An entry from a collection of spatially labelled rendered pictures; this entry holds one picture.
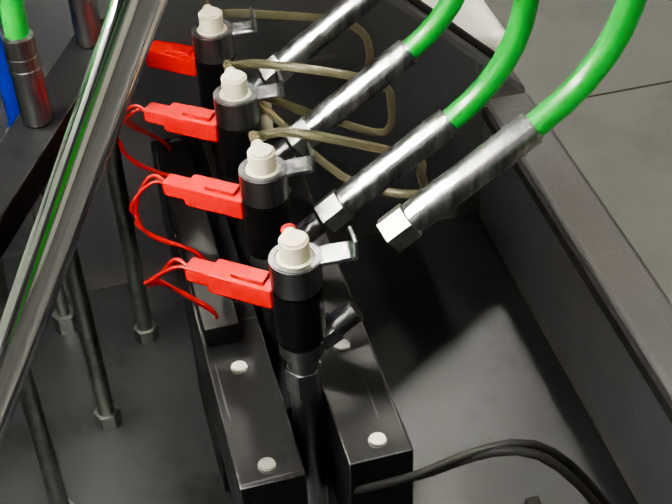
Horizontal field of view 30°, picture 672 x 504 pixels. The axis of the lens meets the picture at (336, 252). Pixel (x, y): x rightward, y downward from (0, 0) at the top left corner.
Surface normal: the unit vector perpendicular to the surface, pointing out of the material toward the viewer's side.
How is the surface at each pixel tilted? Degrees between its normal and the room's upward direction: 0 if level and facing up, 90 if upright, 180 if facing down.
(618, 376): 90
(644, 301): 0
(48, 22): 90
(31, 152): 0
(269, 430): 0
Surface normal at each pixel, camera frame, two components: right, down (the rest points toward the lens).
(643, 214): -0.04, -0.76
